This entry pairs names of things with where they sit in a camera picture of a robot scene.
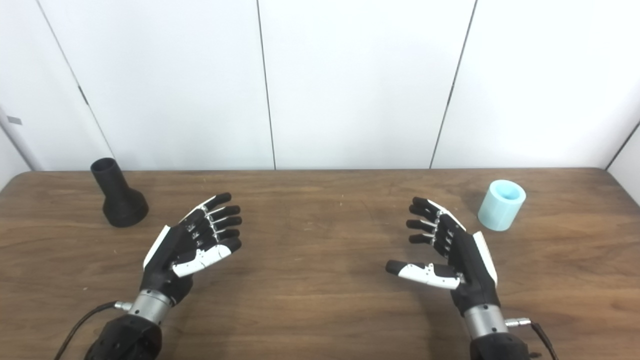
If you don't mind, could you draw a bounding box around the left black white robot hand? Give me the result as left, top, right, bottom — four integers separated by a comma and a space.
140, 192, 243, 306

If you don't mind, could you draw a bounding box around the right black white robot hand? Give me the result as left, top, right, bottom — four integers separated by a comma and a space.
385, 196, 501, 316

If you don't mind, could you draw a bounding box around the black funnel-shaped nozzle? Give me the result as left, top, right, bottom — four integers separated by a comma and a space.
90, 157, 150, 228

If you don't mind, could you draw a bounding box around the light-blue hose piece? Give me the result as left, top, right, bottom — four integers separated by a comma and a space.
477, 179, 527, 232

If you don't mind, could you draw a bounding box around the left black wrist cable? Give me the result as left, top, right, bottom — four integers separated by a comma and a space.
54, 301, 133, 360

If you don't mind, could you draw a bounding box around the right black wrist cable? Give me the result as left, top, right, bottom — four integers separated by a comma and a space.
505, 317, 560, 360

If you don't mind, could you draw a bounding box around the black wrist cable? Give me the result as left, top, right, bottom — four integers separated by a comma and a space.
54, 301, 133, 360
505, 317, 560, 360

